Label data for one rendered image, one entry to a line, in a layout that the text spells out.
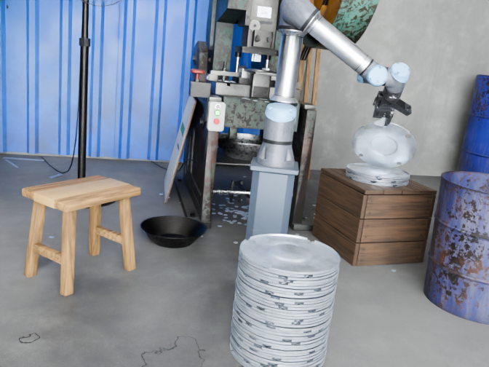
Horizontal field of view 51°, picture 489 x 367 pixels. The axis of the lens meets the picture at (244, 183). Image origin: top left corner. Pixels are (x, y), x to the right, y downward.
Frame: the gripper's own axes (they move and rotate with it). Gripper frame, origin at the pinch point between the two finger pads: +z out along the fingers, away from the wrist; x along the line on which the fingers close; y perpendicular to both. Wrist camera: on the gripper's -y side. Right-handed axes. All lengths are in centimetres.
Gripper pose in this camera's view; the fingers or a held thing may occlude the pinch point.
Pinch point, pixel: (384, 124)
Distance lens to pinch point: 239.0
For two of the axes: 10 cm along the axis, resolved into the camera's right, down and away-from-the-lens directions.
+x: -1.3, 8.5, -5.1
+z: -0.2, 5.2, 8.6
